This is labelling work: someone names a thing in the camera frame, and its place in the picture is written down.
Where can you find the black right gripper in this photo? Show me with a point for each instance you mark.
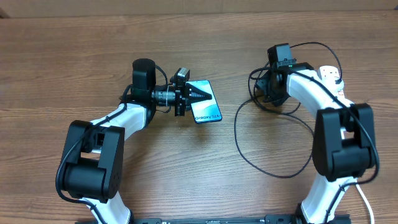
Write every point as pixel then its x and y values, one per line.
pixel 261 85

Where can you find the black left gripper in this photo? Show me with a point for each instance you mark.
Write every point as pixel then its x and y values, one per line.
pixel 183 92

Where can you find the Samsung Galaxy smartphone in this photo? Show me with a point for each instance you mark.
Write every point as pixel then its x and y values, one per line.
pixel 206 111

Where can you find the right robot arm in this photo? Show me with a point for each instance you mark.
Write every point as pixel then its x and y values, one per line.
pixel 344 147

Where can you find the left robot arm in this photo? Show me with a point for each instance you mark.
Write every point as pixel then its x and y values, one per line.
pixel 91 165

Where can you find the white charger adapter plug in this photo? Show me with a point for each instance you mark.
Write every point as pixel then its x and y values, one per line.
pixel 338 84

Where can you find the white power strip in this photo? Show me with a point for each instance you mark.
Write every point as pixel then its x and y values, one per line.
pixel 327 74

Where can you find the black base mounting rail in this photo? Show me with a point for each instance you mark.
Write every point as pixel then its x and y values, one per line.
pixel 211 220

